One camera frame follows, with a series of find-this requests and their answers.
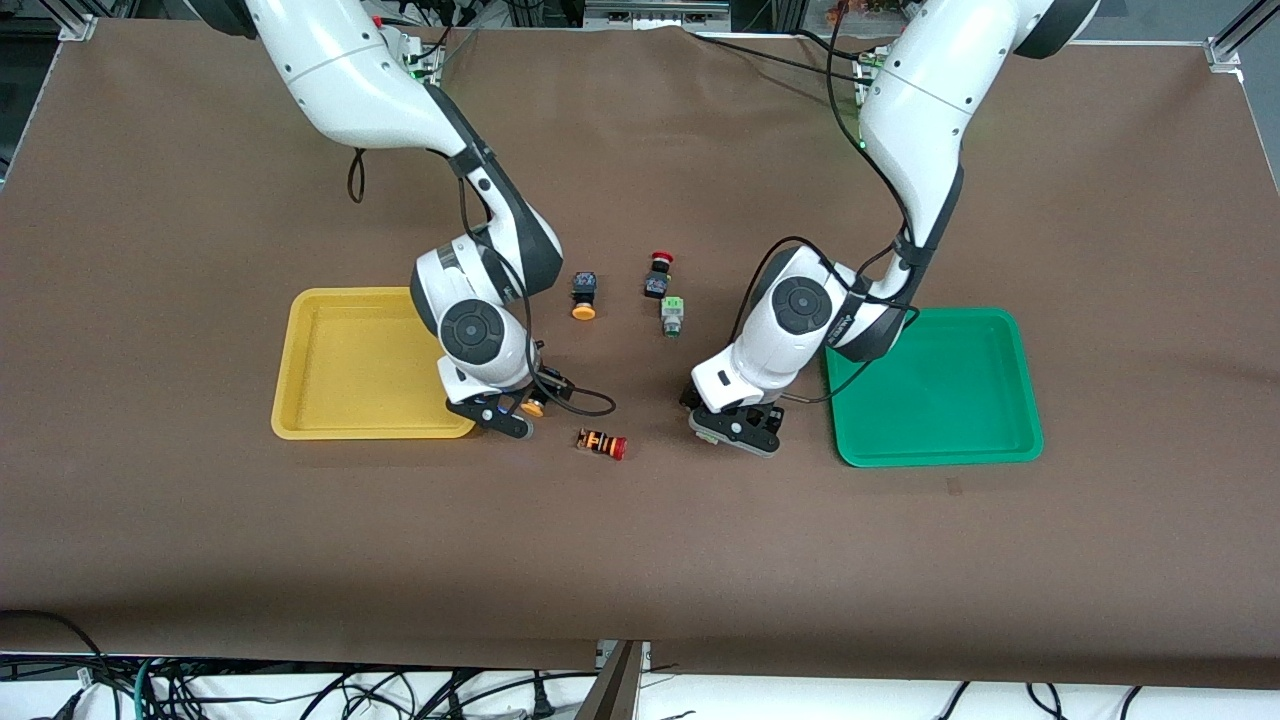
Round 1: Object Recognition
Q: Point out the green plastic tray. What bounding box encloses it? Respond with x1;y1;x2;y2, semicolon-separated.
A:
822;307;1044;468

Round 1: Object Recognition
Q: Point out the brown table mat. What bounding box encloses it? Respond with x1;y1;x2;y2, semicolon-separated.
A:
0;17;1280;689

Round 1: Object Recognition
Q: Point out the aluminium table leg profile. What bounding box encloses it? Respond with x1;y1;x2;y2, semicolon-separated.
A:
575;640;653;720

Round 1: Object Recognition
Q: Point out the black floor cable bundle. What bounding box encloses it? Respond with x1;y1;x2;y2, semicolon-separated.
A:
0;609;561;720

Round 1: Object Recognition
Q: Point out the aluminium frame corner bracket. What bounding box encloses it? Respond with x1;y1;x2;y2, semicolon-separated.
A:
40;0;98;43
1204;0;1280;73

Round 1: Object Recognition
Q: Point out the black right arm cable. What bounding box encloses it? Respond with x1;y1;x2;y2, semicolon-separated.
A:
346;145;617;418

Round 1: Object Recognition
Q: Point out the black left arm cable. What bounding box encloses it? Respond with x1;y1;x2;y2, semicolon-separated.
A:
690;0;923;405

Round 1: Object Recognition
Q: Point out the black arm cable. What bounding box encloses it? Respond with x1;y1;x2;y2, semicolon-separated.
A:
690;0;923;405
346;145;617;418

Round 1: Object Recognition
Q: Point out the yellow plastic tray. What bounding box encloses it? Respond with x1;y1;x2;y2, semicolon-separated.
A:
271;288;477;441

